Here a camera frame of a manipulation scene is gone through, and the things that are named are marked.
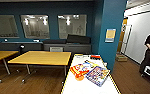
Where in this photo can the large light wooden table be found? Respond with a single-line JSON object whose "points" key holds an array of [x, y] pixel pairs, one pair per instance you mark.
{"points": [[41, 57]]}

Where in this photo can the small orange round object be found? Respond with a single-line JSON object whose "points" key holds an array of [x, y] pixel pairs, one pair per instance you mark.
{"points": [[79, 78]]}

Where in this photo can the purple board game box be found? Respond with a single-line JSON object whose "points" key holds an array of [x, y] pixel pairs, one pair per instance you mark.
{"points": [[97, 75]]}

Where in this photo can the cardboard box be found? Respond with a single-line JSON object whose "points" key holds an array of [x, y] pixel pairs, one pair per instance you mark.
{"points": [[121, 57]]}

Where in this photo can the blue yellow board game box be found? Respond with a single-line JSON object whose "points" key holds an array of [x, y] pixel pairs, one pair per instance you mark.
{"points": [[90, 63]]}

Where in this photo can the white air hockey table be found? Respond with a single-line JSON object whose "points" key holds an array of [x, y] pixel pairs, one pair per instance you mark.
{"points": [[84, 85]]}

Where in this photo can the yellow wall poster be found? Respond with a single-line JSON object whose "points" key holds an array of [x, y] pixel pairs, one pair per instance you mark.
{"points": [[110, 35]]}

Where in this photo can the interior glass window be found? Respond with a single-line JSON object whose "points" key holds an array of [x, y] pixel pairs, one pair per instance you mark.
{"points": [[5, 26], [35, 26], [72, 26]]}

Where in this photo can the light grey cushion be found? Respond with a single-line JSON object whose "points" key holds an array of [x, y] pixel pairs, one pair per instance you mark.
{"points": [[56, 49]]}

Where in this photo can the red black box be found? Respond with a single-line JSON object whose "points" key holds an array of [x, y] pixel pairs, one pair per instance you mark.
{"points": [[95, 57]]}

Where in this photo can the wooden door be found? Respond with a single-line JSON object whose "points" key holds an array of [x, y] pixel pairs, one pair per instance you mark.
{"points": [[121, 36]]}

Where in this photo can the orange board game box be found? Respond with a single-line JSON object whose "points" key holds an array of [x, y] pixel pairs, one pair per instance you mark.
{"points": [[78, 69]]}

